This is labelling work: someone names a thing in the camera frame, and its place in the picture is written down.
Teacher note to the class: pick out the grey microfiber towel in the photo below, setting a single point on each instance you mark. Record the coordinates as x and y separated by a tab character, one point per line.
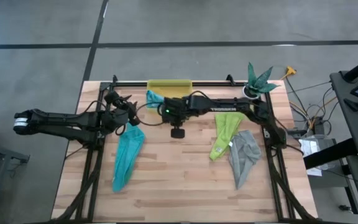
244	152

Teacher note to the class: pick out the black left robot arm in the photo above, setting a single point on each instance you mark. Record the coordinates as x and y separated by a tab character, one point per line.
67	123

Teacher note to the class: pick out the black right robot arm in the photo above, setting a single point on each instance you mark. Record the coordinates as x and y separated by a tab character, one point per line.
222	107

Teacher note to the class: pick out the snake plant in white pot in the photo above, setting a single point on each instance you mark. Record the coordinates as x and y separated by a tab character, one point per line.
256	84

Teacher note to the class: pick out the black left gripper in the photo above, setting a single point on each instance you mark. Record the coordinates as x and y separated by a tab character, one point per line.
115	118

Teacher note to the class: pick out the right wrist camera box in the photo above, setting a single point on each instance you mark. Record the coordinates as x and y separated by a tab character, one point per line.
177	132

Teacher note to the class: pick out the light blue microfiber towel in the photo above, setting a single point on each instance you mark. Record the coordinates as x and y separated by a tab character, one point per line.
152	98

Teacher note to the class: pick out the clear plastic bag with paper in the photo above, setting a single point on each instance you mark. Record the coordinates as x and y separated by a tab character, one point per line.
315	149

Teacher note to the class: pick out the lime green microfiber towel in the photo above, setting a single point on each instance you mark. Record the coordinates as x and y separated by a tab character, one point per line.
225	130

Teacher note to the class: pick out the black aluminium table frame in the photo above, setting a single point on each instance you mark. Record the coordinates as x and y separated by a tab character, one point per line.
216	84

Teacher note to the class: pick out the yellow translucent plastic basket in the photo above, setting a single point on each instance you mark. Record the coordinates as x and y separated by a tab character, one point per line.
169	87

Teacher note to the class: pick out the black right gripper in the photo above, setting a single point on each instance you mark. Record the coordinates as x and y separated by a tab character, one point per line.
177	110

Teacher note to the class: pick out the black power strip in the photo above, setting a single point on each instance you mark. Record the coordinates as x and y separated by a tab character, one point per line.
319	126

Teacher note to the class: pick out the teal microfiber towel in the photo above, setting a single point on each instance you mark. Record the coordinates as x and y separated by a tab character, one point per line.
129	149

